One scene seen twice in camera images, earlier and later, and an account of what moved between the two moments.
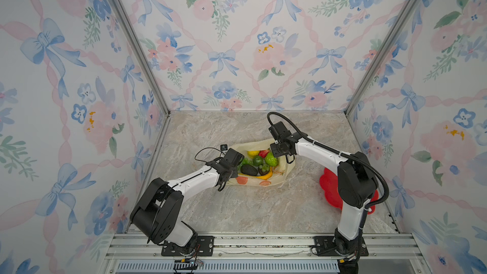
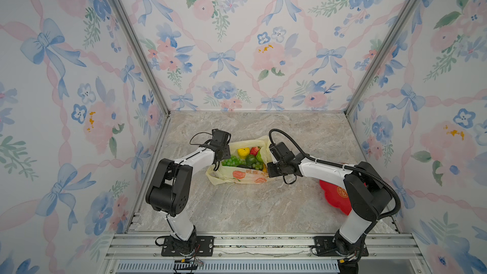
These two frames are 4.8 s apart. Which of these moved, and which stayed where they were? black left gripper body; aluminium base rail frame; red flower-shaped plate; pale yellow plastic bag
Moved: pale yellow plastic bag; black left gripper body
Stayed: red flower-shaped plate; aluminium base rail frame
